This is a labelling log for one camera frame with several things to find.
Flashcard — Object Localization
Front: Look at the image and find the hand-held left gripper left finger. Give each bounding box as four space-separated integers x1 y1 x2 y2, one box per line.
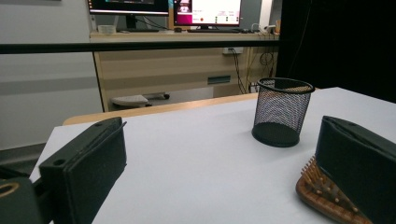
38 116 128 224

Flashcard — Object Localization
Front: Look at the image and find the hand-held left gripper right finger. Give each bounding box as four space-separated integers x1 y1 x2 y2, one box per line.
315 115 396 224

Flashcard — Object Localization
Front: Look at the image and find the wooden hairbrush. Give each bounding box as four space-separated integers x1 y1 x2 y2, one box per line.
295 155 375 224

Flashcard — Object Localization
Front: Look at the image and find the black mesh pen holder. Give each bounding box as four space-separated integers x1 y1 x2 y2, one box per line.
251 77 316 148

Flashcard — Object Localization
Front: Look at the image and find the white chair base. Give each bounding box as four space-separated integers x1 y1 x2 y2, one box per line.
111 91 171 110

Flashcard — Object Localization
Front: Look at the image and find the light wooden desk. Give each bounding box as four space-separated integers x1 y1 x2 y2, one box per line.
89 31 281 112

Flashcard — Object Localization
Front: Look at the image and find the black curtain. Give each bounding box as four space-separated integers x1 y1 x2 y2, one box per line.
275 0 396 104

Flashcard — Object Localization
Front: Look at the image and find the clear plastic container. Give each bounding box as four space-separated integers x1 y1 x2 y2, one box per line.
97 23 118 35

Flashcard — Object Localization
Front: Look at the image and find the white power socket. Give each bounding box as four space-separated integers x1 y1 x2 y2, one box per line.
222 47 245 56

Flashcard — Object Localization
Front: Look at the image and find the dark computer monitor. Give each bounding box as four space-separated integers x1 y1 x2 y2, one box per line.
87 0 171 32

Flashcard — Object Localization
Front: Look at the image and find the black keyboard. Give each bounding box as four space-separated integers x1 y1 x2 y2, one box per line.
186 27 242 35

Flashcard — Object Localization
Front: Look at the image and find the bright computer monitor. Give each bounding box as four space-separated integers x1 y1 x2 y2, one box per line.
172 0 243 30

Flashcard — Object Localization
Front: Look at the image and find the black horizontal frame bar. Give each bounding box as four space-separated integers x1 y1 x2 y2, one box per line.
0 39 281 55

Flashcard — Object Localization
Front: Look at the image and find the black hanging cable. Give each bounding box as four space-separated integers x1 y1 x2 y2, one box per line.
229 49 248 95

